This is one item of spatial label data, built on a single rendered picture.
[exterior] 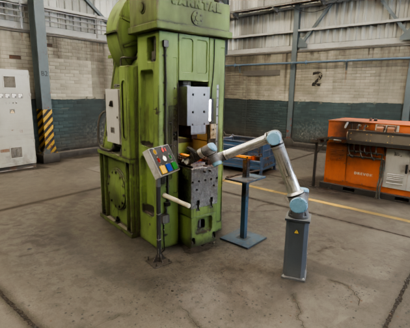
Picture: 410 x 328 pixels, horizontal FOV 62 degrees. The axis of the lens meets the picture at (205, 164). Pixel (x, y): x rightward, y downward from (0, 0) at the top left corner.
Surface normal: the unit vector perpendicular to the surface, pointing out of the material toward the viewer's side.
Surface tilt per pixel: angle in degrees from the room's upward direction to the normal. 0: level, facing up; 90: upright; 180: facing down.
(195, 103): 90
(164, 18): 90
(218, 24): 90
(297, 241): 90
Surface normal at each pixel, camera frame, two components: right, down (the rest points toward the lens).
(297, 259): -0.34, 0.19
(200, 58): 0.63, 0.17
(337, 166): -0.64, 0.15
